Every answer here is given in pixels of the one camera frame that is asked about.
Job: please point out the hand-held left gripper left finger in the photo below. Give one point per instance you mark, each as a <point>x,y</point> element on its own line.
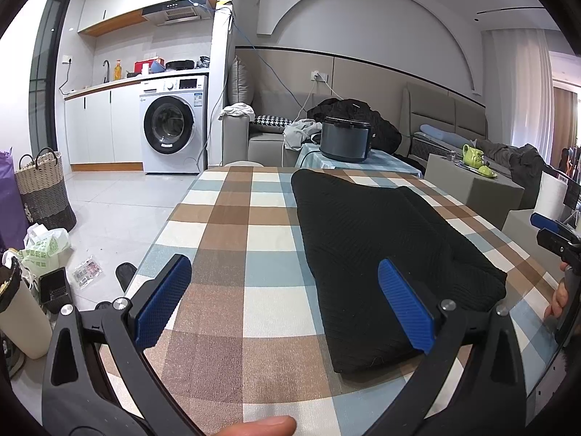
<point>163,302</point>

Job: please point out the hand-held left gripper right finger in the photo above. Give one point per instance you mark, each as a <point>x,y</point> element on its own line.
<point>404,306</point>

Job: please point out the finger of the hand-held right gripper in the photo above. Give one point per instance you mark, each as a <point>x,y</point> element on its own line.
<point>556,241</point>
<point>544,222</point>

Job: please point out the black knit sweater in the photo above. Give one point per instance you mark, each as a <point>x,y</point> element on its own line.
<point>372,245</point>

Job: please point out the dark clothes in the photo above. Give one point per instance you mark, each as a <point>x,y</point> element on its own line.
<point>522,159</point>

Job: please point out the grey white clothes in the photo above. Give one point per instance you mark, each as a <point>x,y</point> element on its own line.
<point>302,134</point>

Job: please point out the person's right hand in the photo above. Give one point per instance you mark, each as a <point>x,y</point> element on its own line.
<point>557,302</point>

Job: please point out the person's left hand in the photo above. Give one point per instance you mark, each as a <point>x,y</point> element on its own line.
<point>258,428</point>

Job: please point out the checked tablecloth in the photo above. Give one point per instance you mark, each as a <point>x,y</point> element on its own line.
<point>218,245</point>

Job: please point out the small clear packet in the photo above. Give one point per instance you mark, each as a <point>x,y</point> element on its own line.
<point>87,272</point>

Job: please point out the brown curtain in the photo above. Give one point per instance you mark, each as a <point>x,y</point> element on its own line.
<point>565,118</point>

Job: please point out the black box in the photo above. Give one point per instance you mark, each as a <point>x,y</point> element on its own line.
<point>56,290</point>

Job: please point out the green white plastic bag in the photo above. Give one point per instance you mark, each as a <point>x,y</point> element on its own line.
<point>43,250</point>

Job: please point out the blue bolster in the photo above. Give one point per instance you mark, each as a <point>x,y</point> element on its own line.
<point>445,135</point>

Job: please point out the white curtain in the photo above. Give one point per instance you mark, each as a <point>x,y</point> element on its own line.
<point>522,86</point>

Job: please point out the cream bin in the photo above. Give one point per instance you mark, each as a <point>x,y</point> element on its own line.
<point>25,322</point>

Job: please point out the light blue checked cloth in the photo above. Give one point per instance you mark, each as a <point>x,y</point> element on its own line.
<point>390,163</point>

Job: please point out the white washing machine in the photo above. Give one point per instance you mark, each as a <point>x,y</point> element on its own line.
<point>174,154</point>

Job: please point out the white round stool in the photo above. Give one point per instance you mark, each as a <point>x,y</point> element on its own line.
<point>244,163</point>

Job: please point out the padded bed headboard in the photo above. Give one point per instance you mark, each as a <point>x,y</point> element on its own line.
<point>435,104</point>

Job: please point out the woven laundry basket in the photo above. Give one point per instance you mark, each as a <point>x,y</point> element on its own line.
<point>43,190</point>

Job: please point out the dark rice cooker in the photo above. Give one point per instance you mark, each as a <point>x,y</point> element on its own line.
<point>345,141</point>

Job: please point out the black jacket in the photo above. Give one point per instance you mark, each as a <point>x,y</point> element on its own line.
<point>381,131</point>

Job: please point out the purple bag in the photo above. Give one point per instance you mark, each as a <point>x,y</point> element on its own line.
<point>11,204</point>

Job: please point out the white lower cabinets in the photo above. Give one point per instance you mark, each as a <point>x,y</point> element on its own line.
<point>104,127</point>

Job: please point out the grey sofa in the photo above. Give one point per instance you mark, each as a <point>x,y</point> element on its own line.
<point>263,145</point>

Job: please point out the white cloth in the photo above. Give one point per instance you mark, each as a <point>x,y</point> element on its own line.
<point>236,111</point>

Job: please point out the houndstooth pillow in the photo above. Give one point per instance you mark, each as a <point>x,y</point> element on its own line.
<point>272,121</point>

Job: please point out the grey cushion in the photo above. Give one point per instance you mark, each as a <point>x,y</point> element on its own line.
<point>239,81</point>

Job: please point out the yellow oil bottle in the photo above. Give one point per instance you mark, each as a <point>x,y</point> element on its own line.
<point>118,71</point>

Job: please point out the red box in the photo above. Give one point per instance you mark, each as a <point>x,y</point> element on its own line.
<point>143,67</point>

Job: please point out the black faucet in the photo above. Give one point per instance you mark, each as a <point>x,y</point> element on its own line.
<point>107,70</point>

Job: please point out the dark glass door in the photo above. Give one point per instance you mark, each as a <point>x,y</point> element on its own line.
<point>47,77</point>

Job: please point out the range hood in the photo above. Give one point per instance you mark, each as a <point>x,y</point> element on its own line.
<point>177,13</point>

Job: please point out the wall outlet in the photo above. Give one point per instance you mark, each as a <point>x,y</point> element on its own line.
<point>319,75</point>

